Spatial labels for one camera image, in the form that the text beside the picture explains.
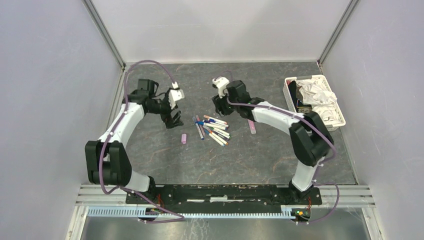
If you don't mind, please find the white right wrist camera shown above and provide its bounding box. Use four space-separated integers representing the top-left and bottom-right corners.
212 76 230 99

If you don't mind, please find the white crumpled cloth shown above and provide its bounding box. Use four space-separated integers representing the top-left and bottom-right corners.
295 76 339 122

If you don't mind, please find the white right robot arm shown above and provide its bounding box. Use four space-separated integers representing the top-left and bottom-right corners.
211 77 337 204

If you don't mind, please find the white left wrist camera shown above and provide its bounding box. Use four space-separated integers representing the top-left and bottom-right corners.
168 82 185 110

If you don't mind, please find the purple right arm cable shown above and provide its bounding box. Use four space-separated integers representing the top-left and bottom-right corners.
213 70 341 225

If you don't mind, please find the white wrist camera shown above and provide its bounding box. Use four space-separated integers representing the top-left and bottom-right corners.
212 76 230 99
168 82 185 110

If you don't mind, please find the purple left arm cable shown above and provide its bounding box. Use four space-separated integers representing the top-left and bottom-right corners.
98 59 186 223

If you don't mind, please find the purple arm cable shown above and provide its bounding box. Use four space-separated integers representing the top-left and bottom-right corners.
98 59 186 223
213 70 341 225

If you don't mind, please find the white perforated plastic basket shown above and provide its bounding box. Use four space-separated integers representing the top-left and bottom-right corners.
282 74 346 131

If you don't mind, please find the grey slotted cable duct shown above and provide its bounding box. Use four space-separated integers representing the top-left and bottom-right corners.
86 206 294 220

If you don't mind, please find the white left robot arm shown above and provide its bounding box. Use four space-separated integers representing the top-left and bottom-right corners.
84 79 185 204

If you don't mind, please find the white marker orange tip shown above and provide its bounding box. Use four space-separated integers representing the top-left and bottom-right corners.
205 130 226 147

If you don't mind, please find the black printed t-shirt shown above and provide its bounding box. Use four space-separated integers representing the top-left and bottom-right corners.
287 80 313 114

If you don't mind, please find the white marker red tip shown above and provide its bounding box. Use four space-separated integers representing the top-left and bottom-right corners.
203 125 231 139

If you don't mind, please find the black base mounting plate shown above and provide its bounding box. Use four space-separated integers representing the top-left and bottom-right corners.
145 184 323 214

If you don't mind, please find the white acrylic marker peach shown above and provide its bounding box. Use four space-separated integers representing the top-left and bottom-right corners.
203 115 228 125

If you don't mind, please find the pink highlighter clear cap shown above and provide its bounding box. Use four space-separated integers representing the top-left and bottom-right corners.
195 115 206 140

